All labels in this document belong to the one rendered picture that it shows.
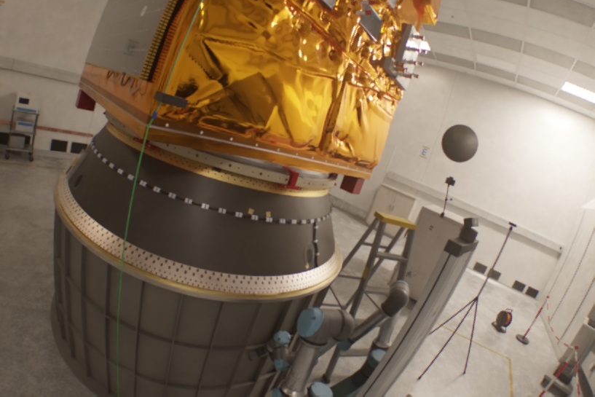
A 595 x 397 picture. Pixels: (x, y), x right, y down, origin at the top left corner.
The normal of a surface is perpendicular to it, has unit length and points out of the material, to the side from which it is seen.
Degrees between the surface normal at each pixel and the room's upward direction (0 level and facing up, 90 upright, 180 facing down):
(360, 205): 90
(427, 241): 90
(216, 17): 71
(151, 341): 90
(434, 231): 90
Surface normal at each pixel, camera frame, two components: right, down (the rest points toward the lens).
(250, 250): 0.55, -0.18
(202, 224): 0.36, -0.24
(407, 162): -0.57, -0.08
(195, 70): 0.65, 0.30
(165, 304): 0.15, 0.20
